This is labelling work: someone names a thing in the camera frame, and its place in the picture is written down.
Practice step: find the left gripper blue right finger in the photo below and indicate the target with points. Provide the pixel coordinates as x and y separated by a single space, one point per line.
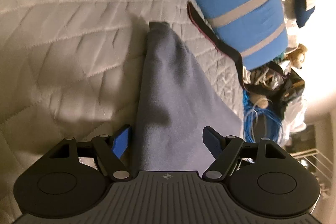
225 151

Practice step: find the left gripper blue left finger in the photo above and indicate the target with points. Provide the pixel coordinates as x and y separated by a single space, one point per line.
109 150

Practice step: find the grey-blue fleece garment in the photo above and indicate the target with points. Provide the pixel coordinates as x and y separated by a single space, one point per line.
176 103

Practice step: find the pile of dark clutter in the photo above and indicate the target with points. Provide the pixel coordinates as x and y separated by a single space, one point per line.
276 81

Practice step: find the metal drying rack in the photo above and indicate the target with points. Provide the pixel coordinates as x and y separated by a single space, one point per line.
321 167

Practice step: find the brown teddy bear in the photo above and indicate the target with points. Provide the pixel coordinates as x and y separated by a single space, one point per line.
297 57

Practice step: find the grey quilted bedspread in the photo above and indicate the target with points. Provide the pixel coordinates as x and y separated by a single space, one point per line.
73 68

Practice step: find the black belt with red edge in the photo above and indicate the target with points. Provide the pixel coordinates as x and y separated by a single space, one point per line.
220 45

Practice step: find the blue striped pillow right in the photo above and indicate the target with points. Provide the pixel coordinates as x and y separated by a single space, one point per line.
255 28

